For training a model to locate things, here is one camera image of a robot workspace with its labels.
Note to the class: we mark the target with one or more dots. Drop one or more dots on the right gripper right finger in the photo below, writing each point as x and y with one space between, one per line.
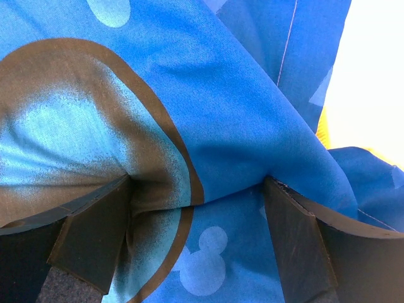
324 256

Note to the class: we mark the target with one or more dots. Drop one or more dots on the orange pillowcase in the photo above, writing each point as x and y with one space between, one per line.
198 102

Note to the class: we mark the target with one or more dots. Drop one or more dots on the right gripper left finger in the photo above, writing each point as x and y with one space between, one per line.
68 253

